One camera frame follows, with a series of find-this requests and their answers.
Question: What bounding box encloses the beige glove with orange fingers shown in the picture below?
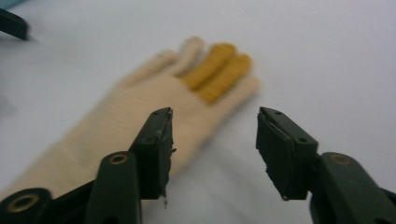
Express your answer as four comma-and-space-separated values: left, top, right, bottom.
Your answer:
0, 35, 262, 203

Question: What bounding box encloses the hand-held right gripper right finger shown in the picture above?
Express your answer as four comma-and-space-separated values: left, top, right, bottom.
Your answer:
255, 106, 396, 224

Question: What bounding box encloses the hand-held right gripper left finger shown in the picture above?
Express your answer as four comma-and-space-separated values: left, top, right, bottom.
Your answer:
83, 106, 177, 224

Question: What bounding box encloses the black glove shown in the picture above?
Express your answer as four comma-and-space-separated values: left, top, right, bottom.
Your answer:
0, 8, 29, 42

